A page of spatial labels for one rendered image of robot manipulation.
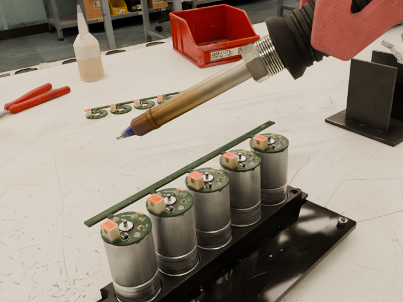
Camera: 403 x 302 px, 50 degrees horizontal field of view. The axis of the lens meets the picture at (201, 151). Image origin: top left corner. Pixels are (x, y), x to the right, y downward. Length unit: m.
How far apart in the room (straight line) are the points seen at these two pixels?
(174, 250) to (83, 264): 0.08
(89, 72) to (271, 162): 0.39
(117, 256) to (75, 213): 0.14
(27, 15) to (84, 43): 4.12
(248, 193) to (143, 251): 0.08
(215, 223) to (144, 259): 0.05
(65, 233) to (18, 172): 0.11
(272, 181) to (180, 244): 0.08
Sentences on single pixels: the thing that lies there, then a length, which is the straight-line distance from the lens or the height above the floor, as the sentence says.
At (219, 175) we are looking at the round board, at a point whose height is 0.81.
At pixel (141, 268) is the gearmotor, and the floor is 0.79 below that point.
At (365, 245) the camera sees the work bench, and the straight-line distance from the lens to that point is 0.30.
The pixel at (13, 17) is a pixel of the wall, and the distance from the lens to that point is 4.71.
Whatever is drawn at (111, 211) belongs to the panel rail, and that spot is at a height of 0.81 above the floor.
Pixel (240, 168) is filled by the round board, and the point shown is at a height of 0.81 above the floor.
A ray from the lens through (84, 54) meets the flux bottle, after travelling 0.61.
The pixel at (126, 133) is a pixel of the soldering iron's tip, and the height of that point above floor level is 0.87.
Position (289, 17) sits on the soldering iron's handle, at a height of 0.91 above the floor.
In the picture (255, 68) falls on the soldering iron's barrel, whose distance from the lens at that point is 0.16.
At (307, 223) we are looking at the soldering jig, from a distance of 0.29.
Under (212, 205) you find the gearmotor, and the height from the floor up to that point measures 0.80.
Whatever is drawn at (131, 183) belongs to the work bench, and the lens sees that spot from 0.37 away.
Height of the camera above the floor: 0.94
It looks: 29 degrees down
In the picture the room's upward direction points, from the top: 5 degrees counter-clockwise
